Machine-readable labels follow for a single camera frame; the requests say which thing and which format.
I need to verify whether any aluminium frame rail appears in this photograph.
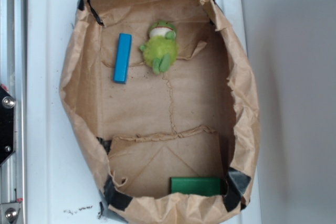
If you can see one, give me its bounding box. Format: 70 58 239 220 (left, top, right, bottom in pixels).
1 0 27 223

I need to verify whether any green plush frog toy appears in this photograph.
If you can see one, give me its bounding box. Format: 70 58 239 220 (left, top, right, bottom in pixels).
139 20 178 74

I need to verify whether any silver corner bracket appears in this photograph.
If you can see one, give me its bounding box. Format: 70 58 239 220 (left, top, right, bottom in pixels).
1 202 21 224

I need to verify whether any black metal bracket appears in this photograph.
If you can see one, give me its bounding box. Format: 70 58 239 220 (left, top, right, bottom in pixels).
0 83 16 165

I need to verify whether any brown paper-lined box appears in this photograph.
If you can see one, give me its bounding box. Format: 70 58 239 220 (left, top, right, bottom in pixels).
60 0 260 223

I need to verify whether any green rectangular block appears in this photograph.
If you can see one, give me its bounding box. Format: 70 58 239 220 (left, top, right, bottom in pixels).
170 177 221 197

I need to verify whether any blue rectangular block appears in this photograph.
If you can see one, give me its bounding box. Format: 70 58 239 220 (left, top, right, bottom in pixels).
113 33 132 84

